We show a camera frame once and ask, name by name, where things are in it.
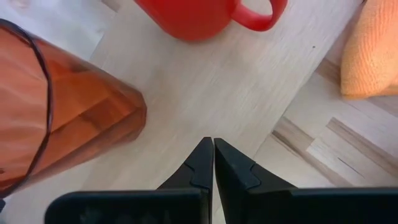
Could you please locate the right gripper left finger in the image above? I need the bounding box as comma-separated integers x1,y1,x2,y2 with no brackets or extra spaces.
44,136,215,224

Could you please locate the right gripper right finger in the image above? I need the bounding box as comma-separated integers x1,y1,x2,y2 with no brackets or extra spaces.
213,138,398,224

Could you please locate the amber faceted glass tumbler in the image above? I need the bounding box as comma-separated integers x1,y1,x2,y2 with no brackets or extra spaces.
0,18,148,200

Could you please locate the red mug with handle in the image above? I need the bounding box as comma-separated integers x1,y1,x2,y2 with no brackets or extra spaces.
134,0,289,42

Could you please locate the orange cloth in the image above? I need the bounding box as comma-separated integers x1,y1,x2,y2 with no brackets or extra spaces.
340,0,398,101

